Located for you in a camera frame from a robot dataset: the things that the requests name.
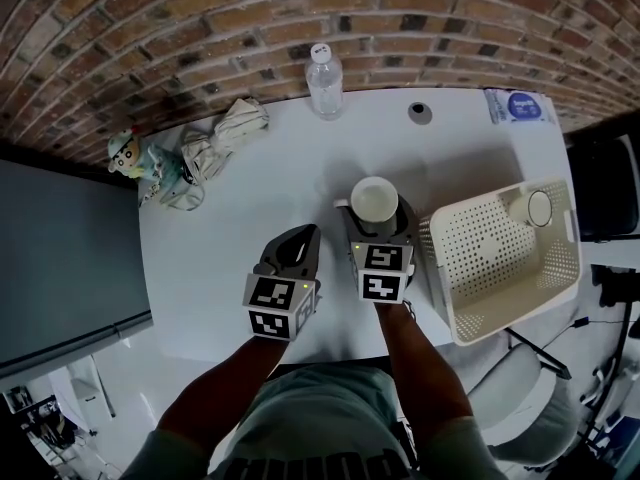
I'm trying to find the crumpled beige cloth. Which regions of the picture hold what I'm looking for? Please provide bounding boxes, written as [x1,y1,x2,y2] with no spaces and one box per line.
[139,96,271,213]

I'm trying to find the person's pale green shirt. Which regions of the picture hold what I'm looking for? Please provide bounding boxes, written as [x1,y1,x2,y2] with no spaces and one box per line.
[119,362,496,480]

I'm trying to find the person's left forearm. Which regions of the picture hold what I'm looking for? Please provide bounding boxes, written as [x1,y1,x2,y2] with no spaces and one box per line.
[157,335,291,449]

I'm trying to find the person's right forearm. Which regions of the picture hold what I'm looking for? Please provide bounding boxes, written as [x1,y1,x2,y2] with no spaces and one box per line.
[374,300,476,449]

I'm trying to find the clear plastic water bottle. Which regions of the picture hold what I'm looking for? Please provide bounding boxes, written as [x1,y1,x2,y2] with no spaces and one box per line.
[304,42,345,121]

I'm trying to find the cartoon child figurine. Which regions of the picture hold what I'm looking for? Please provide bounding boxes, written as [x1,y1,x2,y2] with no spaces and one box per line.
[107,126,174,194]

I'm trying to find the grey chair with black frame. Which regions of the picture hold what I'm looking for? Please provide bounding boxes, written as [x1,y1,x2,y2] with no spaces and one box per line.
[464,327,586,462]

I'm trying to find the grey metal cabinet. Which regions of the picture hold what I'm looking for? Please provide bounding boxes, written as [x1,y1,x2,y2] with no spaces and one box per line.
[0,157,154,379]

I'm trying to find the cream perforated plastic basket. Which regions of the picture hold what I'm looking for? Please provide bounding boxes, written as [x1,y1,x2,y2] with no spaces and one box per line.
[417,176,582,347]

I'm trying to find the wet wipes pack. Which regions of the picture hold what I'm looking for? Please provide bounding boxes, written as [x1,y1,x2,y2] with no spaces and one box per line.
[482,87,557,127]

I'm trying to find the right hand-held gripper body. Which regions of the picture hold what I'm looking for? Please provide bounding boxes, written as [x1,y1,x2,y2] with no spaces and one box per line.
[347,239,418,304]

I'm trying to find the cream ceramic mug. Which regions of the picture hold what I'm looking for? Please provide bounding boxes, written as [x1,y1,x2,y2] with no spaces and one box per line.
[333,176,400,224]

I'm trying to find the white mug with dark rim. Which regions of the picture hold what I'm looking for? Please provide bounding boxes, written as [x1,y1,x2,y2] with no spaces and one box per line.
[507,187,554,229]

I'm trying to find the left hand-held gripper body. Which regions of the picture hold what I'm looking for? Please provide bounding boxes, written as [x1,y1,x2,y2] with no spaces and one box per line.
[243,260,324,342]

